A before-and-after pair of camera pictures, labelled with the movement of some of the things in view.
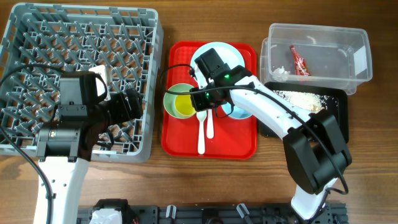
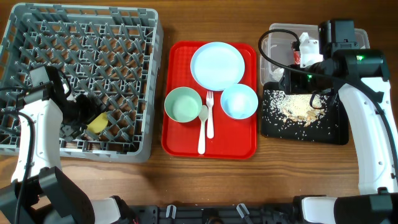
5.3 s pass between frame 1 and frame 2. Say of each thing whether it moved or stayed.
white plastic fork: stayed
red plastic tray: stayed
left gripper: moved
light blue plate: stayed
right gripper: moved
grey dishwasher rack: stayed
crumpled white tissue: stayed
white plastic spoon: stayed
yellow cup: moved
